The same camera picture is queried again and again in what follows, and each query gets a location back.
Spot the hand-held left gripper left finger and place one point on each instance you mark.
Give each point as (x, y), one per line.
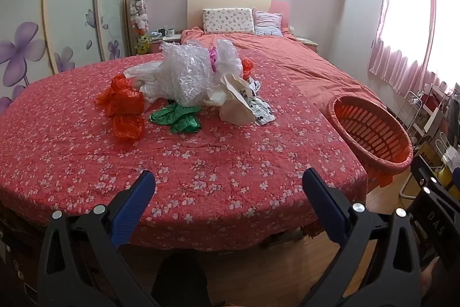
(134, 199)

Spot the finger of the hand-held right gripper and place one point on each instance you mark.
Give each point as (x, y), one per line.
(440, 186)
(431, 217)

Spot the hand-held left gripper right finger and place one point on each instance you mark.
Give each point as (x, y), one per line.
(325, 202)

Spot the orange plastic laundry basket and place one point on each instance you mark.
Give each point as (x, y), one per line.
(373, 134)

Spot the green plastic bag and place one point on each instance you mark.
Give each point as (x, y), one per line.
(178, 116)

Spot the translucent white plastic bag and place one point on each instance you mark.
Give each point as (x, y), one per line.
(147, 73)

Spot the yellow object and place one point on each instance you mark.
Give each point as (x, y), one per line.
(447, 177)

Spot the white metal rack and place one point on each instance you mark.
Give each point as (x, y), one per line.
(413, 112)

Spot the red floral bedspread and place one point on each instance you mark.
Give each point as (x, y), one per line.
(215, 177)

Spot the large orange plastic bag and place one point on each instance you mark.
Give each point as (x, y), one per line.
(122, 96)

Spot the black and white printed bag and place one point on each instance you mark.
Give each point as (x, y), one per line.
(262, 109)

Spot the plain red duvet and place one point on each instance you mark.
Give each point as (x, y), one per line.
(305, 66)

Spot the small orange plastic bag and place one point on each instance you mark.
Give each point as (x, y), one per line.
(247, 68)

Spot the nightstand beside window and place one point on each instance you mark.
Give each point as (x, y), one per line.
(307, 42)

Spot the pink nightstand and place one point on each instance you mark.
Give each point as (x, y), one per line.
(167, 41)

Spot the purple plastic bag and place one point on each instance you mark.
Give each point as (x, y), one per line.
(213, 57)

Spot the pink curtain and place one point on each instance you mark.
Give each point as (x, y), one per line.
(406, 23)

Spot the white mug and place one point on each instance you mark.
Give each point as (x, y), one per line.
(171, 32)

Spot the tube of plush toys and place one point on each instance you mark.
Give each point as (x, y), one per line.
(139, 19)

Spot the pink striped pillow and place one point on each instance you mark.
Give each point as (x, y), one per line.
(267, 23)

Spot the floral white pillow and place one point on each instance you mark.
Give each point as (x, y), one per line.
(228, 21)

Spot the flower print wardrobe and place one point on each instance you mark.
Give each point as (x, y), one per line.
(64, 5)

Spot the wooden bed headboard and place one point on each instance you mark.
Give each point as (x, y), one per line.
(230, 1)

